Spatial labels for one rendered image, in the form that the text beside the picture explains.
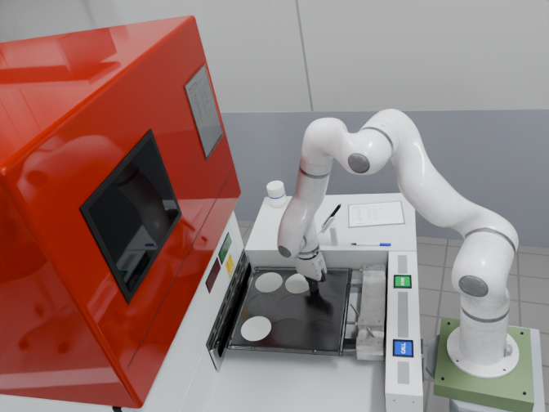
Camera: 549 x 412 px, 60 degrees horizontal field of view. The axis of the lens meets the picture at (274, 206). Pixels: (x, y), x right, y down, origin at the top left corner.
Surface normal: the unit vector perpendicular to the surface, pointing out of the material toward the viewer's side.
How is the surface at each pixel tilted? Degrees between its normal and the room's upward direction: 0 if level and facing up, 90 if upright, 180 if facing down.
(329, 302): 0
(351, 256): 90
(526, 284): 0
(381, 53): 90
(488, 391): 2
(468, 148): 90
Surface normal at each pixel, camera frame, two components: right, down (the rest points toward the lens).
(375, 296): -0.18, -0.81
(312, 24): -0.35, 0.58
